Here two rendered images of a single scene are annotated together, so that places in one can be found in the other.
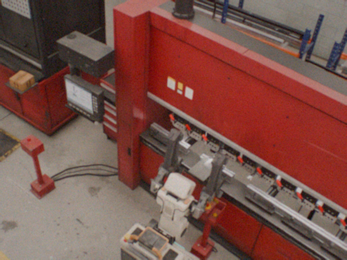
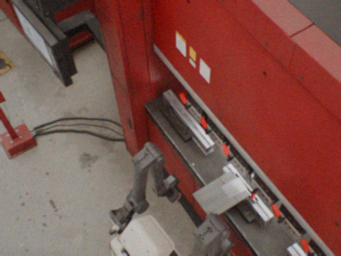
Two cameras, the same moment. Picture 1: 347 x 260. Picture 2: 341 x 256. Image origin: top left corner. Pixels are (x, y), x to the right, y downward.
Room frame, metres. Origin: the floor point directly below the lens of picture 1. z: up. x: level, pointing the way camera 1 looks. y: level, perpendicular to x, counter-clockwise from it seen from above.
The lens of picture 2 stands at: (1.57, -0.51, 3.44)
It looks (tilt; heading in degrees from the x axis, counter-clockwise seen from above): 58 degrees down; 23
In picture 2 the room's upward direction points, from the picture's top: 3 degrees counter-clockwise
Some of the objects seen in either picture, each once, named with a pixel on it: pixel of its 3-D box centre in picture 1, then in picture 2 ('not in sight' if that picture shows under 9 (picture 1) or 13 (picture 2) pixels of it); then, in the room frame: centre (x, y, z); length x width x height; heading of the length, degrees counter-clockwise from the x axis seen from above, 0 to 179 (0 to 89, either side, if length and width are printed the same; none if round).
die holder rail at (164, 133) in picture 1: (169, 138); (187, 121); (3.11, 0.01, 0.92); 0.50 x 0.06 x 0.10; 53
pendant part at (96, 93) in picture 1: (85, 97); (47, 39); (3.06, 0.85, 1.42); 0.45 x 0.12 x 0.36; 58
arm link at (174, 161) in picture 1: (175, 149); (156, 172); (2.49, -0.04, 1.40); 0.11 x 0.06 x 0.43; 59
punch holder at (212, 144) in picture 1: (214, 140); (243, 156); (2.80, -0.41, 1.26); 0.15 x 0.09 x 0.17; 53
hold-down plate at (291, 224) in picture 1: (296, 228); not in sight; (2.14, -1.20, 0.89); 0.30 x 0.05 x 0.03; 53
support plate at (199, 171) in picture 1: (204, 168); (220, 195); (2.67, -0.34, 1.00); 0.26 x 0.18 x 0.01; 143
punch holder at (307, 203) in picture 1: (308, 197); not in sight; (2.20, -1.21, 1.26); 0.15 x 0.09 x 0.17; 53
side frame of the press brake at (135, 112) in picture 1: (152, 96); (173, 44); (3.51, 0.25, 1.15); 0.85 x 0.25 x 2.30; 143
